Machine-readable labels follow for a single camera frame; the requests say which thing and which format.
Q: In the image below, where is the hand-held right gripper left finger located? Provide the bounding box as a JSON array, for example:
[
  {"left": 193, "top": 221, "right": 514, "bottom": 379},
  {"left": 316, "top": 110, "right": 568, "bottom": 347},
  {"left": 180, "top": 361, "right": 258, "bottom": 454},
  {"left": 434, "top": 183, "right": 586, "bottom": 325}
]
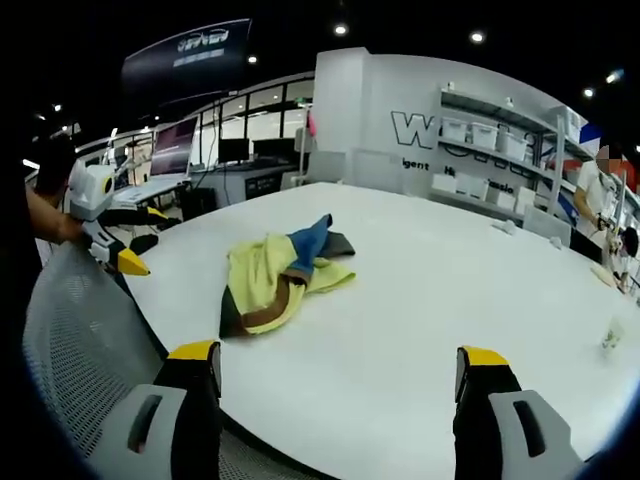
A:
[{"left": 97, "top": 339, "right": 224, "bottom": 480}]

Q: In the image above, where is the grey metal shelf rack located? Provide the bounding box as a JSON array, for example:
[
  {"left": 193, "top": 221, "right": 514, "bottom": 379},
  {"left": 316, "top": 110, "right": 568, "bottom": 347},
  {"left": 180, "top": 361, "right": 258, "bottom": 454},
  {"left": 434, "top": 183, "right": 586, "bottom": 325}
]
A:
[{"left": 430, "top": 82, "right": 594, "bottom": 227}]

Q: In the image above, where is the light wooden board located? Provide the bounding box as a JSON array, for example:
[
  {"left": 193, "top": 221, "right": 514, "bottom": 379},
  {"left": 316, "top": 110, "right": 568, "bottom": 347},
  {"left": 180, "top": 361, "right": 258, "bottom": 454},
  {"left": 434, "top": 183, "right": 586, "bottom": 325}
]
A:
[{"left": 589, "top": 264, "right": 629, "bottom": 290}]

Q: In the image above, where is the grey mesh office chair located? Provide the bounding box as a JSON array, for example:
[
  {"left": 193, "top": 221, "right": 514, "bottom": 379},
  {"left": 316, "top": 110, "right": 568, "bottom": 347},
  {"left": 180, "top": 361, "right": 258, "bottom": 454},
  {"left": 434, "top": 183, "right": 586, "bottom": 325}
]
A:
[{"left": 21, "top": 243, "right": 321, "bottom": 480}]

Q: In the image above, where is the black computer monitor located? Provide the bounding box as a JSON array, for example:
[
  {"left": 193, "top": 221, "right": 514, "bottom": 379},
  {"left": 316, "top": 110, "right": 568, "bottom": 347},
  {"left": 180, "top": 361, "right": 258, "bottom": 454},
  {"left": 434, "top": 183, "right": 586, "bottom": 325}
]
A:
[{"left": 217, "top": 137, "right": 251, "bottom": 164}]

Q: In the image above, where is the yellow blue brown garment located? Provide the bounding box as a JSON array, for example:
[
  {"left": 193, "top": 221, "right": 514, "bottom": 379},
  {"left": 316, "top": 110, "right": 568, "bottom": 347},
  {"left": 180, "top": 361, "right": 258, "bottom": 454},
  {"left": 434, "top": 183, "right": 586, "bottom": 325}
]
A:
[{"left": 218, "top": 213, "right": 358, "bottom": 340}]

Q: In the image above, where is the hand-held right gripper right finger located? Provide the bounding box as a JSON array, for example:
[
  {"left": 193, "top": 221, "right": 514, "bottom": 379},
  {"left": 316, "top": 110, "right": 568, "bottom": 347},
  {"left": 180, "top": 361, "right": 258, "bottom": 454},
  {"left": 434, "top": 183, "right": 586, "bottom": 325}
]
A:
[{"left": 451, "top": 344, "right": 587, "bottom": 480}]

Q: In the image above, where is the white background desk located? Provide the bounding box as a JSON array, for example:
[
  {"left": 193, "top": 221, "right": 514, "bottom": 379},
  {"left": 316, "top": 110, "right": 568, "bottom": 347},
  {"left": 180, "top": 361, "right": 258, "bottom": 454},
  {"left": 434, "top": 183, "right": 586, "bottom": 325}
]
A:
[{"left": 112, "top": 177, "right": 192, "bottom": 212}]

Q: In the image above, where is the dark hanging banner sign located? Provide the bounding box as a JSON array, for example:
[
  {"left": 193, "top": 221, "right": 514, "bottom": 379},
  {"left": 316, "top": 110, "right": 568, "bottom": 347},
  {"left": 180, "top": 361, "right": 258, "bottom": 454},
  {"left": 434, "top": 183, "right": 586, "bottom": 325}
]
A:
[{"left": 119, "top": 18, "right": 252, "bottom": 109}]

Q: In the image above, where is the small clear table object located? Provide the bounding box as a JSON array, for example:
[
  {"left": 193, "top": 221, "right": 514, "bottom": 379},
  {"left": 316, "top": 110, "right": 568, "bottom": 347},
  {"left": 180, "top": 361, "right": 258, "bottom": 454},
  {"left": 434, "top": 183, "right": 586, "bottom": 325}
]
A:
[{"left": 598, "top": 317, "right": 629, "bottom": 353}]

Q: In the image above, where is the large computer monitor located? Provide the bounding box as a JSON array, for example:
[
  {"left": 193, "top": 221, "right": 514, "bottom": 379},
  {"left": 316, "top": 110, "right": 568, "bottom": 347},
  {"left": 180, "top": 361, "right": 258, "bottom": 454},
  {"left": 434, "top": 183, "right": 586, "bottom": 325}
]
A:
[{"left": 149, "top": 116, "right": 200, "bottom": 179}]

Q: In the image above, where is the white storage bin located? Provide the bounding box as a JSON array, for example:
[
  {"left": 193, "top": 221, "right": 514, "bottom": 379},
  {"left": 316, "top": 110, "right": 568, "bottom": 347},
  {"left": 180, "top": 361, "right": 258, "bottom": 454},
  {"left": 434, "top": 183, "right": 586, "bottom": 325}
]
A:
[
  {"left": 498, "top": 130, "right": 531, "bottom": 162},
  {"left": 442, "top": 121, "right": 475, "bottom": 144},
  {"left": 470, "top": 123, "right": 501, "bottom": 150}
]

